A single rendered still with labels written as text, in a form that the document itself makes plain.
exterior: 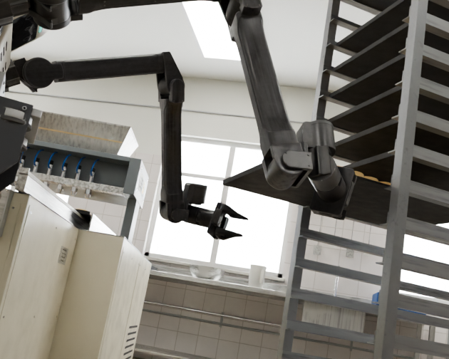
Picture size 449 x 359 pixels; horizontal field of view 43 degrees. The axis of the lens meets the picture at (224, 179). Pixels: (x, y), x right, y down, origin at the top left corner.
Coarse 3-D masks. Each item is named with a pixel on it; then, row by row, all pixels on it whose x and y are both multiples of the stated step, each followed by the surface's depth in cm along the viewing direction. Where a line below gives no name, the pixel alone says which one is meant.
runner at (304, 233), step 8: (304, 232) 170; (312, 232) 171; (320, 232) 172; (320, 240) 169; (328, 240) 173; (336, 240) 174; (344, 240) 175; (352, 240) 176; (352, 248) 172; (360, 248) 176; (368, 248) 178; (376, 248) 179; (384, 248) 180; (416, 256) 184; (448, 264) 188
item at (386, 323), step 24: (408, 48) 140; (408, 72) 138; (408, 96) 136; (408, 120) 134; (408, 144) 133; (408, 168) 132; (408, 192) 131; (384, 264) 128; (384, 288) 126; (384, 312) 124; (384, 336) 122
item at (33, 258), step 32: (32, 224) 175; (64, 224) 212; (0, 256) 164; (32, 256) 180; (64, 256) 219; (0, 288) 162; (32, 288) 186; (64, 288) 229; (0, 320) 162; (32, 320) 192; (0, 352) 167; (32, 352) 199
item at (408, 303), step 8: (400, 296) 129; (408, 296) 130; (400, 304) 129; (408, 304) 130; (416, 304) 130; (424, 304) 131; (432, 304) 132; (440, 304) 133; (424, 312) 131; (432, 312) 132; (440, 312) 132; (448, 312) 133
